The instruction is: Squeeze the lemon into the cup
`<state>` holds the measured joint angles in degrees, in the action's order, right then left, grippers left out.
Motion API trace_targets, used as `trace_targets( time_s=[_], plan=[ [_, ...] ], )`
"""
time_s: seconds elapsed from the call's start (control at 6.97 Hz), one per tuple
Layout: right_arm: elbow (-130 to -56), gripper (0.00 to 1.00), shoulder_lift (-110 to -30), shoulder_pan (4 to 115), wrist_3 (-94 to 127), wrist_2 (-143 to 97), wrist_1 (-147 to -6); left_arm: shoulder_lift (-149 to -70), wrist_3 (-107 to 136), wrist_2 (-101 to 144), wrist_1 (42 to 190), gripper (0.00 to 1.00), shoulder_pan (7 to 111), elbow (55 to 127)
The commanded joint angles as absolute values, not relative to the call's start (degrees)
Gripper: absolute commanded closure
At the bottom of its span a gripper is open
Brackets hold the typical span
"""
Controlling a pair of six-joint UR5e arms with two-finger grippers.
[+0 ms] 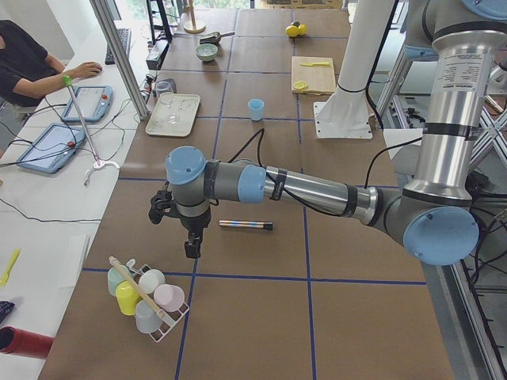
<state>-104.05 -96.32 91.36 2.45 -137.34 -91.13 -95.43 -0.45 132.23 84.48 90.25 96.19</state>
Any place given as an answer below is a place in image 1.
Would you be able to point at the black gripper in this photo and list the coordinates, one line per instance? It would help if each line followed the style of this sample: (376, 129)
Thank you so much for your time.
(193, 225)

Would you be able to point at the steel muddler black tip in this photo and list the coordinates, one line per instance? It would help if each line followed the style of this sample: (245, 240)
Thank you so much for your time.
(246, 224)

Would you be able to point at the seated person's forearm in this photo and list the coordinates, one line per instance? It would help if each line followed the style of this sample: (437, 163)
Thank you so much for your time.
(44, 86)

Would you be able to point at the white cup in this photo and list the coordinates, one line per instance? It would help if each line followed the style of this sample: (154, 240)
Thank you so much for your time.
(150, 280)

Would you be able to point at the pink cup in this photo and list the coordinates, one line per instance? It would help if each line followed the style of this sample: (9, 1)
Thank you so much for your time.
(169, 297)

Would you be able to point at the yellow cup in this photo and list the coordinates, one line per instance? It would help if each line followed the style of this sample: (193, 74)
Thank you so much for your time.
(127, 298)

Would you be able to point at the mint green cup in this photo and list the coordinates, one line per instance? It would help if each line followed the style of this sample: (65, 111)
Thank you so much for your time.
(114, 278)

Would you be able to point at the grey cup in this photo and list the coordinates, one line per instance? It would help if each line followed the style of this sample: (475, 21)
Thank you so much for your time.
(146, 319)

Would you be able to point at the light blue paper cup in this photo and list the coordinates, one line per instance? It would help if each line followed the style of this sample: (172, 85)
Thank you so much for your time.
(256, 107)

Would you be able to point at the seated person's hand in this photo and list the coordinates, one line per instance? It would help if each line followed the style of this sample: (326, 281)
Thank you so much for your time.
(86, 70)

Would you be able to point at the reacher grabber stick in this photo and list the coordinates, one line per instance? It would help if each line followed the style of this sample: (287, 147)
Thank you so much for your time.
(98, 162)

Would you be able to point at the beige bear serving tray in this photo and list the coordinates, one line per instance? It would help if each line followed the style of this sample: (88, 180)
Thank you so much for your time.
(185, 106)

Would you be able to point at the clear wine glass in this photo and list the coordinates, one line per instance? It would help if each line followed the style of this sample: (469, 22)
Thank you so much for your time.
(167, 99)

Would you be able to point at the dark grey folded cloth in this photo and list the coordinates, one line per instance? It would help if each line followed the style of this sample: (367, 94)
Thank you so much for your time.
(166, 85)

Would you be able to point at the blue teach pendant near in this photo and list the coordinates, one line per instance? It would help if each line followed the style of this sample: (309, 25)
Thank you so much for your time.
(52, 149)

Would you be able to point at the blue teach pendant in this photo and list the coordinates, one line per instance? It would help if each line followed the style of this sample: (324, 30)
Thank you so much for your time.
(52, 149)
(94, 102)

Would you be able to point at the blue teach pendant far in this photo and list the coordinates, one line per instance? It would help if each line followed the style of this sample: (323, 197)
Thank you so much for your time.
(94, 102)

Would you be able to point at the yellow plastic fork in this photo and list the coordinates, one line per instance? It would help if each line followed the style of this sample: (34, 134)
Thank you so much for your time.
(12, 261)

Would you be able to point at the green bowl of ice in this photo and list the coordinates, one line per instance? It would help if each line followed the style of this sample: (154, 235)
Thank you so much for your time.
(206, 52)

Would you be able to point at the red cylinder object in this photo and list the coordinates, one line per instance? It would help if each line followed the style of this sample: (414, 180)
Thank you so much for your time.
(25, 343)

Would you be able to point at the steel ice scoop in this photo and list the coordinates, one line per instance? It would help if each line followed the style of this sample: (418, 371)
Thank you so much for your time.
(215, 37)

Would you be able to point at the wooden cutting board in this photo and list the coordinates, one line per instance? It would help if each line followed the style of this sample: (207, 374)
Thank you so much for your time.
(321, 80)

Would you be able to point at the round wooden stand base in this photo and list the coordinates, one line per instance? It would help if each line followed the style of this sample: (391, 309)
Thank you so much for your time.
(193, 26)

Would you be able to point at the yellow plastic knife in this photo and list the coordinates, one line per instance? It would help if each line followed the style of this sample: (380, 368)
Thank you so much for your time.
(315, 64)

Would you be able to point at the white chair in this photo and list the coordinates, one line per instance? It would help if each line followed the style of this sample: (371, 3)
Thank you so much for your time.
(403, 158)

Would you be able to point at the whole yellow lemons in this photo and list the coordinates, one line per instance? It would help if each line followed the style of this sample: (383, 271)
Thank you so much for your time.
(296, 29)

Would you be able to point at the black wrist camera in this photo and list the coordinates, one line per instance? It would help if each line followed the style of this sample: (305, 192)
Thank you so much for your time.
(161, 204)

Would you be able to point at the white wire cup rack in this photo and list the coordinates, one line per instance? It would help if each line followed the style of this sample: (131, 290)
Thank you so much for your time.
(132, 275)

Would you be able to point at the aluminium frame post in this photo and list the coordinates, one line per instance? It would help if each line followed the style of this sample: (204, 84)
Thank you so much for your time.
(108, 27)

